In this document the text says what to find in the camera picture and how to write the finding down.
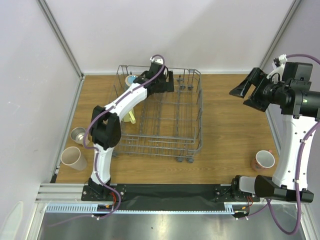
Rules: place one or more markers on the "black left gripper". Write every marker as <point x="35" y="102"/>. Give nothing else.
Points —
<point x="168" y="86"/>

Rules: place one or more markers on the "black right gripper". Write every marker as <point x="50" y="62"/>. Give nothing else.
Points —
<point x="256" y="93"/>

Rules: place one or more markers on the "blue butterfly mug orange inside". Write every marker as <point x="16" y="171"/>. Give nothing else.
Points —
<point x="129" y="80"/>

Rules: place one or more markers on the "pale yellow mug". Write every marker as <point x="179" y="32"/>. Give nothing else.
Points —
<point x="130" y="117"/>

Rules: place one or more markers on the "pink patterned mug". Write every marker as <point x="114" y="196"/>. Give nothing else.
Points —
<point x="264" y="159"/>

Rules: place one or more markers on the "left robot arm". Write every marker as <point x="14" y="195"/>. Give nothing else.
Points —
<point x="105" y="126"/>

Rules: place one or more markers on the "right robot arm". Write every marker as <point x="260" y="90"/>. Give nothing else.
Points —
<point x="288" y="86"/>

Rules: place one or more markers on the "beige steel-lined tumbler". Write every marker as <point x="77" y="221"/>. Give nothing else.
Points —
<point x="77" y="135"/>

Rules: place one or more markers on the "white plastic object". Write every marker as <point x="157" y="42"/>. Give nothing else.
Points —
<point x="12" y="222"/>

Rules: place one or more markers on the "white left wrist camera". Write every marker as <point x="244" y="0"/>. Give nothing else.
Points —
<point x="156" y="59"/>

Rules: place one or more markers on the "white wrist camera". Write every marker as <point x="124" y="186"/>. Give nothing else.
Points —
<point x="156" y="59"/>
<point x="277" y="66"/>

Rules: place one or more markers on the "grey wire dish rack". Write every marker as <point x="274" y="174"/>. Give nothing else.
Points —
<point x="167" y="124"/>

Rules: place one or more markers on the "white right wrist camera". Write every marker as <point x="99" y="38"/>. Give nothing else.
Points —
<point x="277" y="66"/>

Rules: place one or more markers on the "black mounting base plate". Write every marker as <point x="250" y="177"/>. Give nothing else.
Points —
<point x="179" y="197"/>

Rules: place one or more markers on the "aluminium rail with cable duct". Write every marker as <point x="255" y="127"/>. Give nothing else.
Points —
<point x="73" y="198"/>

